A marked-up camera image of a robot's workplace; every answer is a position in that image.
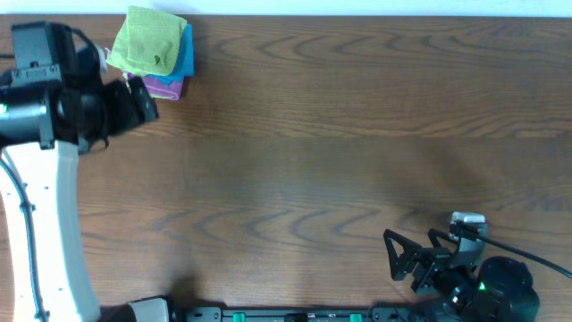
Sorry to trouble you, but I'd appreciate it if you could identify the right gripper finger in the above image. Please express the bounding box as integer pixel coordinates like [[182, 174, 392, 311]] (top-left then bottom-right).
[[383, 229, 423, 281], [427, 228, 458, 259]]

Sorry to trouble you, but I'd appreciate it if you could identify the green microfiber cloth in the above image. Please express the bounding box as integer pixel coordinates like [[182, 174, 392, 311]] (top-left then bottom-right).
[[106, 6, 187, 76]]

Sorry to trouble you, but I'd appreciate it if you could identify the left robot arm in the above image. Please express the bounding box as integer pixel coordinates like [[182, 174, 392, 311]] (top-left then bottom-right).
[[1, 45, 158, 321]]

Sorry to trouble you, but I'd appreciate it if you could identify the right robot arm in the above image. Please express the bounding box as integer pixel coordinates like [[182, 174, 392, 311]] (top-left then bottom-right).
[[383, 229, 540, 321]]

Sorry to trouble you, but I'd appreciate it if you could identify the purple folded cloth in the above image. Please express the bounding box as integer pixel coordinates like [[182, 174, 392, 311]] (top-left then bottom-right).
[[142, 75, 184, 100]]

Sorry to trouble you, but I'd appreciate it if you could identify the blue folded cloth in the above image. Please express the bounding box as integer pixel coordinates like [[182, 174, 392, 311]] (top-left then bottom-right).
[[152, 24, 195, 85]]

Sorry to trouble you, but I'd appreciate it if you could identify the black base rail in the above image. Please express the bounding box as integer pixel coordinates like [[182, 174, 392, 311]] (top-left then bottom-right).
[[171, 307, 432, 322]]

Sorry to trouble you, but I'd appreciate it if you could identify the left black cable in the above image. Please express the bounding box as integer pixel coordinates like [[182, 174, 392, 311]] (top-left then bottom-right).
[[0, 53, 50, 322]]

